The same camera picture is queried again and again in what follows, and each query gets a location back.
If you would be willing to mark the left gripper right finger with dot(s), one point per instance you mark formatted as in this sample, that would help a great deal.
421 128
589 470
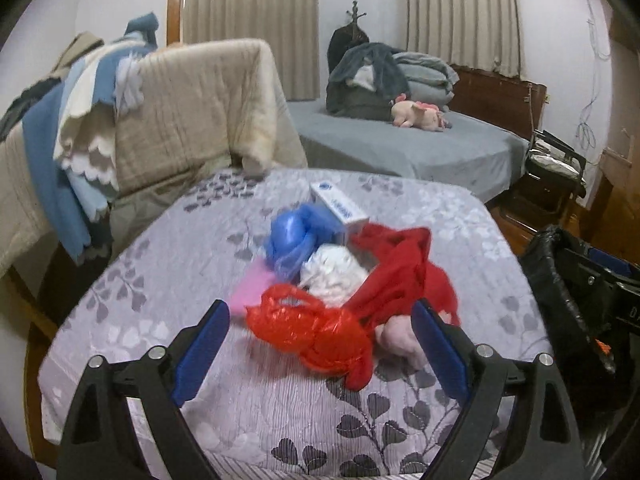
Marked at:
542 440

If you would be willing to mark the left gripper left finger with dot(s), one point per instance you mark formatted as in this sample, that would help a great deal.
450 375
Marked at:
99 441

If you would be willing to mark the red cloth gloves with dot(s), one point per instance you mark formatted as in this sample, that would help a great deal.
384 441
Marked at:
404 274

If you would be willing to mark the pink face mask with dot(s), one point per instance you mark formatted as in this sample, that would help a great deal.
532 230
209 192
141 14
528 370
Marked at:
258 277

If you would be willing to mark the red plastic bag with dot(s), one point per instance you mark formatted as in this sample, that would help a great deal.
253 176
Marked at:
329 341

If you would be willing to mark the white paper ball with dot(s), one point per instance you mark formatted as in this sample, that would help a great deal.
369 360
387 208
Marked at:
332 274

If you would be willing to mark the black trash bag bin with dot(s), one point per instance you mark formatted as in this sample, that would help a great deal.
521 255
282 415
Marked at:
589 302

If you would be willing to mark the grey leaf-pattern quilt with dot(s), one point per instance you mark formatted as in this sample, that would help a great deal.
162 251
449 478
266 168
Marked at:
320 375

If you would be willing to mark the black folding chair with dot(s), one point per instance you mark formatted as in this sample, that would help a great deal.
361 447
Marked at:
553 180

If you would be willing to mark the blue plastic bag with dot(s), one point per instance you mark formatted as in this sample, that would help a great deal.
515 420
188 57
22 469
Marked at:
296 234

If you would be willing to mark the grey bed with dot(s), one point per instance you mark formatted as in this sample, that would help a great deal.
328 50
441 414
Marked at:
483 158

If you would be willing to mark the white blue cardboard box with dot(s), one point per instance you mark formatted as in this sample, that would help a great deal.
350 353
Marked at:
348 214

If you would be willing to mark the blue white scalloped blanket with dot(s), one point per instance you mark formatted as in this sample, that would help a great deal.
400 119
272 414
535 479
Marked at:
67 121

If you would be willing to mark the dark wooden headboard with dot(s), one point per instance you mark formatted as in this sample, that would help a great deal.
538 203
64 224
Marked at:
513 104

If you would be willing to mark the beige quilted blanket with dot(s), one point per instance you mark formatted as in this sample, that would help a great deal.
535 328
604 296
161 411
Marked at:
205 105

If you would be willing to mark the pink plush pig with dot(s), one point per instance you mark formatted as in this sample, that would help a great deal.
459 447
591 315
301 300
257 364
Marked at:
416 114

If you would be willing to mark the pile of grey blankets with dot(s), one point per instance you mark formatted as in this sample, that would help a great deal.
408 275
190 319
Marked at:
430 79

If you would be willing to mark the dark grey fleece jacket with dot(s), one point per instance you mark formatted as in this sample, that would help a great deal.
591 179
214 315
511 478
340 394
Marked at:
366 83

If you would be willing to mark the right beige curtain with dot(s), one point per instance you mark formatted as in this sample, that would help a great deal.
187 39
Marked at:
478 34

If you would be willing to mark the beige curtain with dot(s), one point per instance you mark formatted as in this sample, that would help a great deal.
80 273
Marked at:
478 34
290 27

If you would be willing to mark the wooden coat rack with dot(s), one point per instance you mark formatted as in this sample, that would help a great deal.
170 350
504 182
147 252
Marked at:
346 37

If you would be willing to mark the left beige curtain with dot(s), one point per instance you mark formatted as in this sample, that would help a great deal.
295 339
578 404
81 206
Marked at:
290 27

